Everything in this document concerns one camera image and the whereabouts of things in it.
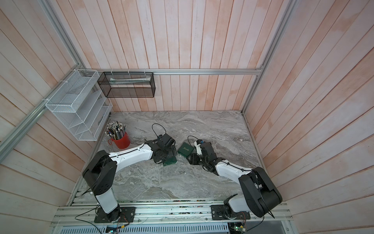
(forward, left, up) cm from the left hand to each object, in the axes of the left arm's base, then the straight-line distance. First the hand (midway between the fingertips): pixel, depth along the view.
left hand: (169, 156), depth 90 cm
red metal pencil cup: (+9, +32, 0) cm, 34 cm away
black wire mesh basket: (+47, +33, +20) cm, 61 cm away
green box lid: (-1, 0, -4) cm, 4 cm away
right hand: (0, -13, 0) cm, 13 cm away
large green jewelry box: (+5, -10, -1) cm, 11 cm away
